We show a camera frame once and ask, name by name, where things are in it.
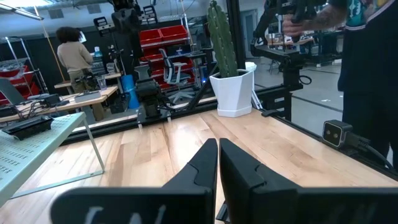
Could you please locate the green cactus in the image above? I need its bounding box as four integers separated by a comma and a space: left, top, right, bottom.
206, 0, 239, 78

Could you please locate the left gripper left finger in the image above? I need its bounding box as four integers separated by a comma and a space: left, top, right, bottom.
49, 138, 218, 224

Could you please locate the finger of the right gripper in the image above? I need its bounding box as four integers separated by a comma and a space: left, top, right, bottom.
111, 8, 127, 34
126, 7, 142, 32

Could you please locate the white plant pot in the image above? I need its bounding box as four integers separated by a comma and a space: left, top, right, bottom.
209, 68, 254, 118

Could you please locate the metal wire rack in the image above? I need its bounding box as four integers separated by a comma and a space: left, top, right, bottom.
0, 36, 41, 105

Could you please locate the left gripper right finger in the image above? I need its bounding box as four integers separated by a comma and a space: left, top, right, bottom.
219, 138, 398, 224

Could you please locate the grey table-level camera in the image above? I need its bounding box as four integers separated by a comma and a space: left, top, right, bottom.
322, 119, 354, 149

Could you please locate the silver aluminium bar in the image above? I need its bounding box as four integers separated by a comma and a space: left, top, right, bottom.
251, 88, 264, 110

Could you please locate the grey office chair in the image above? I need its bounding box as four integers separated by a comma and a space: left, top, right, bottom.
157, 48, 195, 104

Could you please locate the green perforated metal shelf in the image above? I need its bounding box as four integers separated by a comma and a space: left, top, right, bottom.
0, 111, 106, 206

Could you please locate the black camera cable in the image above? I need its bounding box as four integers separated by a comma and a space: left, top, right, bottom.
346, 132, 398, 172

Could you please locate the wooden desk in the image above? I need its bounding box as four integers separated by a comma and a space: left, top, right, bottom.
0, 72, 122, 124

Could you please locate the blue cylinder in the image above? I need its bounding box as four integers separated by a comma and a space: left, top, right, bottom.
120, 74, 140, 110

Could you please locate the person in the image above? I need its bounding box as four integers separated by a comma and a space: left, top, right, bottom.
55, 26, 94, 94
282, 0, 398, 170

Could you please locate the rack with red bins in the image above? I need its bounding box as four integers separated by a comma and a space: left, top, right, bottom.
139, 24, 195, 91

